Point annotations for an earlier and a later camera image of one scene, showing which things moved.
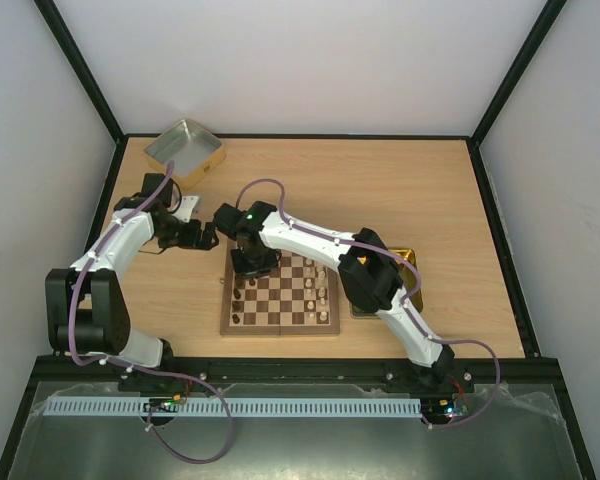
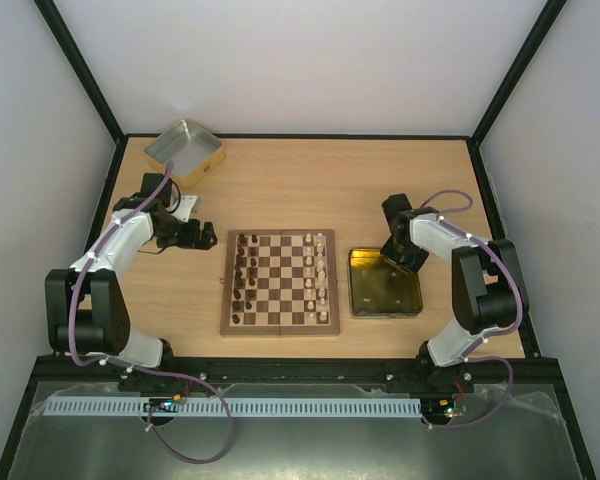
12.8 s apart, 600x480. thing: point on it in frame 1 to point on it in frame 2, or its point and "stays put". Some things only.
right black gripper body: (252, 263) to (405, 256)
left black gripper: (191, 240) stays put
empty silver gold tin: (195, 151) stays put
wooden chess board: (299, 295) stays put
